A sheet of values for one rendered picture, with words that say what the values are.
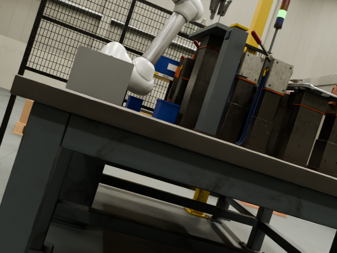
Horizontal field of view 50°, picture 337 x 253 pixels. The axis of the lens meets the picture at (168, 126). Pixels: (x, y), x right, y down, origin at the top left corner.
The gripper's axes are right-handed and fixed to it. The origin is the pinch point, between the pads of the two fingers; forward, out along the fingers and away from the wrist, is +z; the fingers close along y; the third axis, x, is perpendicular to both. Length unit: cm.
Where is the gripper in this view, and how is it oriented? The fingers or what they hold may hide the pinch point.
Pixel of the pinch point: (213, 20)
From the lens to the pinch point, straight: 193.3
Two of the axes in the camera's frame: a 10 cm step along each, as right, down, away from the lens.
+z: -3.1, 9.5, 0.2
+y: 7.7, 2.4, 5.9
